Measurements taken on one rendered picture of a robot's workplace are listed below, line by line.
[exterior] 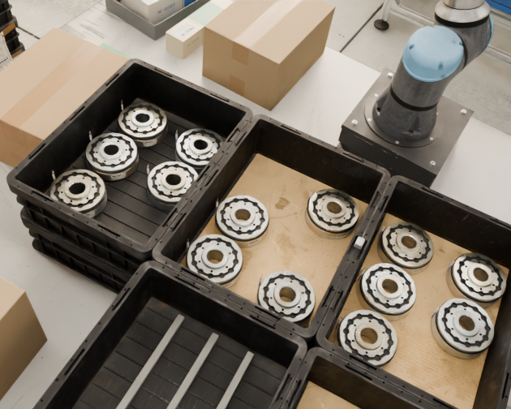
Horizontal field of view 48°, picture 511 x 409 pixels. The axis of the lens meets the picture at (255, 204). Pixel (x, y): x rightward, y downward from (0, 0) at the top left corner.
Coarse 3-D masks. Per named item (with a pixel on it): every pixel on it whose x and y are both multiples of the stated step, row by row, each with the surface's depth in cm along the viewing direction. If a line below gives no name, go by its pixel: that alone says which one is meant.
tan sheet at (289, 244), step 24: (264, 168) 121; (288, 168) 122; (240, 192) 116; (264, 192) 117; (288, 192) 118; (312, 192) 118; (288, 216) 114; (360, 216) 116; (264, 240) 110; (288, 240) 111; (312, 240) 111; (336, 240) 112; (264, 264) 107; (288, 264) 108; (312, 264) 108; (336, 264) 109; (240, 288) 104; (312, 312) 102
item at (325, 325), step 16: (400, 176) 110; (384, 192) 108; (432, 192) 109; (384, 208) 105; (464, 208) 108; (368, 224) 103; (496, 224) 106; (368, 240) 101; (352, 272) 97; (336, 304) 94; (320, 336) 89; (336, 352) 88; (368, 368) 87; (400, 384) 86; (432, 400) 85; (496, 400) 86
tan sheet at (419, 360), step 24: (432, 240) 115; (432, 264) 111; (384, 288) 107; (432, 288) 108; (408, 312) 104; (432, 312) 105; (408, 336) 102; (432, 336) 102; (408, 360) 99; (432, 360) 99; (456, 360) 100; (480, 360) 100; (432, 384) 97; (456, 384) 97
